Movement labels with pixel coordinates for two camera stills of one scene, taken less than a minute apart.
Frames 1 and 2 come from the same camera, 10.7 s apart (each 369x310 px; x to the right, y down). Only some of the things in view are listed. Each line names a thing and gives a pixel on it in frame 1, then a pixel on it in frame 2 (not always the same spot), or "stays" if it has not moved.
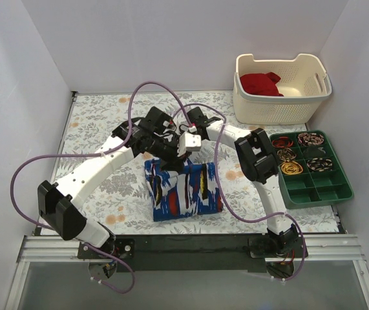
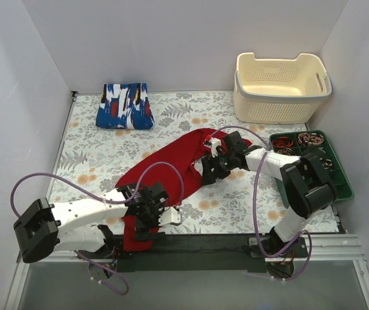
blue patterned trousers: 193,191 to 125,106
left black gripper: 170,152 to 148,224
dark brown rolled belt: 286,154 stays
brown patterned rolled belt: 311,139 stays
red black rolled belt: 283,142 stays
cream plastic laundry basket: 304,83 stays
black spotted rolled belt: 320,164 stays
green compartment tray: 309,172 stays
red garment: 260,84 to 172,165
